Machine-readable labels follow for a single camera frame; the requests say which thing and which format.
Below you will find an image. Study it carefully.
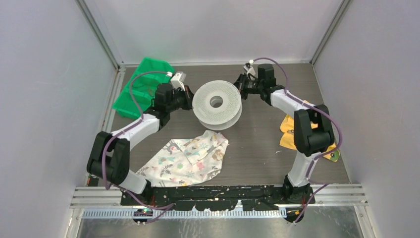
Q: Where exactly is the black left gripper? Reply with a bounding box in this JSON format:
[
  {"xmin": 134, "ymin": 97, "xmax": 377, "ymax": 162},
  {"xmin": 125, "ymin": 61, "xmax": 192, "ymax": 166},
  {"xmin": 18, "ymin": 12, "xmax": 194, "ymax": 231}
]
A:
[{"xmin": 168, "ymin": 86, "xmax": 204, "ymax": 114}]

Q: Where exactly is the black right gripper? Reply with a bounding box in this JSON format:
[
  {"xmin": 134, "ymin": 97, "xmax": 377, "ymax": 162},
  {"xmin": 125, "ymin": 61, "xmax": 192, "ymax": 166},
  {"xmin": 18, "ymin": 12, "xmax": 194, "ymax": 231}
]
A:
[{"xmin": 221, "ymin": 73, "xmax": 262, "ymax": 100}]

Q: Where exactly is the white perforated cable spool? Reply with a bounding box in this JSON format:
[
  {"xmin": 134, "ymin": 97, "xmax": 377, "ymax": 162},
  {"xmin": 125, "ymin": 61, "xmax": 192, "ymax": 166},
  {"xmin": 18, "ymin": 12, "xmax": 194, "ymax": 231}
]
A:
[{"xmin": 192, "ymin": 80, "xmax": 242, "ymax": 131}]

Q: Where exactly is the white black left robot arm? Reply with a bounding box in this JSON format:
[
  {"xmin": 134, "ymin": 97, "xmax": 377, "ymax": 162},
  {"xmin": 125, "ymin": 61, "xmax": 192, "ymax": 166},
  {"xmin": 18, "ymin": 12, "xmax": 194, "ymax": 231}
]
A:
[{"xmin": 87, "ymin": 83, "xmax": 194, "ymax": 205}]

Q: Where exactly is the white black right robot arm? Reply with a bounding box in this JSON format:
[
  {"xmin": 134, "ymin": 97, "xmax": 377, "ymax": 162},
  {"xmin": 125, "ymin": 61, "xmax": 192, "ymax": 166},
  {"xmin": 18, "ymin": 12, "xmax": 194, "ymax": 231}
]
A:
[{"xmin": 234, "ymin": 62, "xmax": 335, "ymax": 204}]

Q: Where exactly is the green plastic divided bin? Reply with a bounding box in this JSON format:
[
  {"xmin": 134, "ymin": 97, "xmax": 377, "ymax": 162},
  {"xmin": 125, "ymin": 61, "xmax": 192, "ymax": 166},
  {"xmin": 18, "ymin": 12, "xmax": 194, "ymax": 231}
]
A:
[{"xmin": 112, "ymin": 58, "xmax": 175, "ymax": 119}]

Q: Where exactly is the white patterned cloth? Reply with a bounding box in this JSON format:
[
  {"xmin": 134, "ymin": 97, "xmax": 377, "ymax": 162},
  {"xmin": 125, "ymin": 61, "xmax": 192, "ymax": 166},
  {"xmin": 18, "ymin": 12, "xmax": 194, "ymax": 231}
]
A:
[{"xmin": 136, "ymin": 130, "xmax": 229, "ymax": 187}]

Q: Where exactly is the yellow printed cloth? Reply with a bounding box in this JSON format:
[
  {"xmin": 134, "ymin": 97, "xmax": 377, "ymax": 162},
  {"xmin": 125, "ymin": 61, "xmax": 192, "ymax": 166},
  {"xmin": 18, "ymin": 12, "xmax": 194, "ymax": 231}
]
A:
[{"xmin": 279, "ymin": 115, "xmax": 340, "ymax": 162}]

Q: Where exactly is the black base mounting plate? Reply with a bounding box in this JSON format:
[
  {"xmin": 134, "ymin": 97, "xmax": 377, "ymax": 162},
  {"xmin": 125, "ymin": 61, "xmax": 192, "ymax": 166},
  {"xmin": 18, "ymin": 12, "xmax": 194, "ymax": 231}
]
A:
[{"xmin": 121, "ymin": 185, "xmax": 315, "ymax": 211}]

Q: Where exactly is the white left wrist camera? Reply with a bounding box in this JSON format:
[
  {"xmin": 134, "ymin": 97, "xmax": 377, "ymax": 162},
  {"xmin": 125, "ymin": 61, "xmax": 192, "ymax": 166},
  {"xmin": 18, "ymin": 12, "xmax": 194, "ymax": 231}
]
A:
[{"xmin": 166, "ymin": 71, "xmax": 186, "ymax": 91}]

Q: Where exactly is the aluminium frame rail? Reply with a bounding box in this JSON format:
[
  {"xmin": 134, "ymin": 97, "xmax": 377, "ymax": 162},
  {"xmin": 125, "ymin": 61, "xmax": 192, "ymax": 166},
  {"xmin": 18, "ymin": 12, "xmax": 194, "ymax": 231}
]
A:
[{"xmin": 70, "ymin": 186, "xmax": 122, "ymax": 208}]

